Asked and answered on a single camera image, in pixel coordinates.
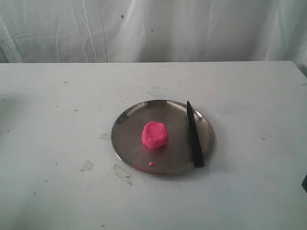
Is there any black knife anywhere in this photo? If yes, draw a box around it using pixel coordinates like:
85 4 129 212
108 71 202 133
187 101 204 168

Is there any pink play dough lump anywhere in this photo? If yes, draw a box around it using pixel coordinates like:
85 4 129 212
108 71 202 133
142 122 169 149

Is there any white plastic backdrop sheet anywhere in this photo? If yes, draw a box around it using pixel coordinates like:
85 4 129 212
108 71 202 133
0 0 307 65

